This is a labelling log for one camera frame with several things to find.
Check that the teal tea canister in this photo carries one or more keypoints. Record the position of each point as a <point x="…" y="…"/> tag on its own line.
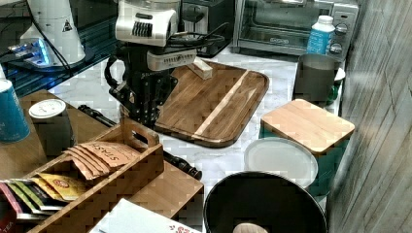
<point x="13" y="124"/>

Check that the silver toaster oven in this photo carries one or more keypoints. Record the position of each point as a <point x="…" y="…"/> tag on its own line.
<point x="284" y="26"/>

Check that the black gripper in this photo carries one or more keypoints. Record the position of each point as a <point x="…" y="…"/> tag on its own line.
<point x="142" y="90"/>

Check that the teal box with wooden lid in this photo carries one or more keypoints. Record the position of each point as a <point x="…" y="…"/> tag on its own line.
<point x="324" y="134"/>

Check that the white paper booklet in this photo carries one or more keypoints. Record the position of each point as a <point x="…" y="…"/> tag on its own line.
<point x="127" y="217"/>

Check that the red tea box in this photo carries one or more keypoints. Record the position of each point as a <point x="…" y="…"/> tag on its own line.
<point x="9" y="209"/>

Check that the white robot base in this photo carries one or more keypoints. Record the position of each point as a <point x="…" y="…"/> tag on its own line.
<point x="51" y="43"/>

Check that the blue bottle with white cap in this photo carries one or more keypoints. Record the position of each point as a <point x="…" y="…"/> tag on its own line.
<point x="320" y="35"/>

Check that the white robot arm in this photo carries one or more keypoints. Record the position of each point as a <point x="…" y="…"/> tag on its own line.
<point x="143" y="27"/>

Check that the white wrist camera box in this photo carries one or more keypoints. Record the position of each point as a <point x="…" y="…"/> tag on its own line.
<point x="170" y="60"/>

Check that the green tea packets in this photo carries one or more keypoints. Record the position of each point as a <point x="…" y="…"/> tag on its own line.
<point x="37" y="200"/>

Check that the black toaster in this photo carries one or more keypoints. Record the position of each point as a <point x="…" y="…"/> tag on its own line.
<point x="205" y="16"/>

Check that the orange Stash tea packets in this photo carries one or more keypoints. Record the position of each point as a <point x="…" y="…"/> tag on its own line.
<point x="96" y="159"/>

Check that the wooden serving tray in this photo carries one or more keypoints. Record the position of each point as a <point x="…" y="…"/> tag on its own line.
<point x="213" y="112"/>

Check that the wooden tea organizer caddy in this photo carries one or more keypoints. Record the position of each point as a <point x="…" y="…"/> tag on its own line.
<point x="103" y="194"/>

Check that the yellow tea packet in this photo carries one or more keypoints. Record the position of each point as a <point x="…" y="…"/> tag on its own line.
<point x="68" y="188"/>

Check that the grey metal canister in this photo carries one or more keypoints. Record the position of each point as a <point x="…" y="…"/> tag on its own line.
<point x="314" y="78"/>

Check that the small wooden block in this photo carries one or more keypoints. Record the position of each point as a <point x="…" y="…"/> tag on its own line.
<point x="201" y="68"/>

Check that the grey canister with white lid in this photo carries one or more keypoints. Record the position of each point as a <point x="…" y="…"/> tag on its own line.
<point x="53" y="127"/>

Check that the large black round bowl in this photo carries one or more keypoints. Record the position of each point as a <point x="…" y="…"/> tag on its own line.
<point x="272" y="202"/>

